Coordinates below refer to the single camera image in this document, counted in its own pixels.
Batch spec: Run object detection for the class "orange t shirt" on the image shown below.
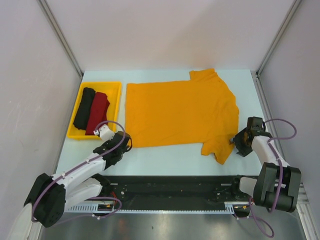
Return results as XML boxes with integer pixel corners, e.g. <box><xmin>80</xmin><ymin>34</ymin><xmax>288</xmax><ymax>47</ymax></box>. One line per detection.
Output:
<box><xmin>125</xmin><ymin>68</ymin><xmax>240</xmax><ymax>165</ymax></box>

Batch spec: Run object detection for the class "yellow plastic tray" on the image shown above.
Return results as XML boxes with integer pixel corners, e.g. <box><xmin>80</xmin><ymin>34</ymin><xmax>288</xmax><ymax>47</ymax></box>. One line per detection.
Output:
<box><xmin>66</xmin><ymin>81</ymin><xmax>122</xmax><ymax>140</ymax></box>

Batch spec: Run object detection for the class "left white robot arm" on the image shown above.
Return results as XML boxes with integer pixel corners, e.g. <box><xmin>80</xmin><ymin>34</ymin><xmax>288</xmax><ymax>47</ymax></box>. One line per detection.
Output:
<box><xmin>24</xmin><ymin>131</ymin><xmax>133</xmax><ymax>228</ymax></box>

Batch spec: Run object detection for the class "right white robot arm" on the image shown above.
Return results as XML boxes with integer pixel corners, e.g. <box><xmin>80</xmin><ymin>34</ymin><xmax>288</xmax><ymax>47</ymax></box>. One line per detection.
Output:
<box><xmin>230</xmin><ymin>116</ymin><xmax>302</xmax><ymax>213</ymax></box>

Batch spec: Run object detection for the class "red rolled t shirt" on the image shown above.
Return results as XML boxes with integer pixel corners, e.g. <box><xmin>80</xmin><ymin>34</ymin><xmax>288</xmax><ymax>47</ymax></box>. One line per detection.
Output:
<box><xmin>85</xmin><ymin>92</ymin><xmax>110</xmax><ymax>136</ymax></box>

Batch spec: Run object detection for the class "black rolled t shirt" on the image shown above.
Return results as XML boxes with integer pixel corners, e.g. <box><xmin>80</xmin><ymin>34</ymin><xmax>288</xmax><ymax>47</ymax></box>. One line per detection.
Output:
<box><xmin>73</xmin><ymin>87</ymin><xmax>96</xmax><ymax>130</ymax></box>

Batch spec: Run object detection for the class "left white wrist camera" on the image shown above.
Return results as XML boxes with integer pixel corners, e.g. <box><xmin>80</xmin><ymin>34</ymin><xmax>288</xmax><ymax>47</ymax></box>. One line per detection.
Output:
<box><xmin>93</xmin><ymin>124</ymin><xmax>115</xmax><ymax>141</ymax></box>

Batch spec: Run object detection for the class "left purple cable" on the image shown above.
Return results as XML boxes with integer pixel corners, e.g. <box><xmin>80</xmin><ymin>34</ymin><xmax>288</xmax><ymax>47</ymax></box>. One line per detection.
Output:
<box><xmin>31</xmin><ymin>120</ymin><xmax>127</xmax><ymax>223</ymax></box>

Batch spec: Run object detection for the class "white slotted cable duct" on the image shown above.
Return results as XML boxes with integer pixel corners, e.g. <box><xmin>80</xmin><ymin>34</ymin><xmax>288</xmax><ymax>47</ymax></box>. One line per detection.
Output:
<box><xmin>65</xmin><ymin>201</ymin><xmax>235</xmax><ymax>215</ymax></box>

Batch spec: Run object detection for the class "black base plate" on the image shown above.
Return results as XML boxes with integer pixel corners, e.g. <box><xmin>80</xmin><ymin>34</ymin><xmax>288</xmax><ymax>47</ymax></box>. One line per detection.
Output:
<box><xmin>102</xmin><ymin>175</ymin><xmax>249</xmax><ymax>210</ymax></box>

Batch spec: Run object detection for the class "right aluminium frame post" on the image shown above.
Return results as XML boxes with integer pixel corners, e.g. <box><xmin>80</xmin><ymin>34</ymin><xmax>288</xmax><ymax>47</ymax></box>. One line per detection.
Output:
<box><xmin>255</xmin><ymin>0</ymin><xmax>304</xmax><ymax>78</ymax></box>

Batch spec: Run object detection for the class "aluminium frame post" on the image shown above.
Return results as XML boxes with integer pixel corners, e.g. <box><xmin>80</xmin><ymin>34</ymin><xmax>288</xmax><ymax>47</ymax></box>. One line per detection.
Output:
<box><xmin>36</xmin><ymin>0</ymin><xmax>84</xmax><ymax>79</ymax></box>
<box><xmin>255</xmin><ymin>0</ymin><xmax>304</xmax><ymax>78</ymax></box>

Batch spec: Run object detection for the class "left aluminium frame post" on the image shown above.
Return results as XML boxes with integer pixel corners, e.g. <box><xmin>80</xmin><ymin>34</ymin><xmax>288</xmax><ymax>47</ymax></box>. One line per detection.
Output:
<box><xmin>36</xmin><ymin>0</ymin><xmax>84</xmax><ymax>79</ymax></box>

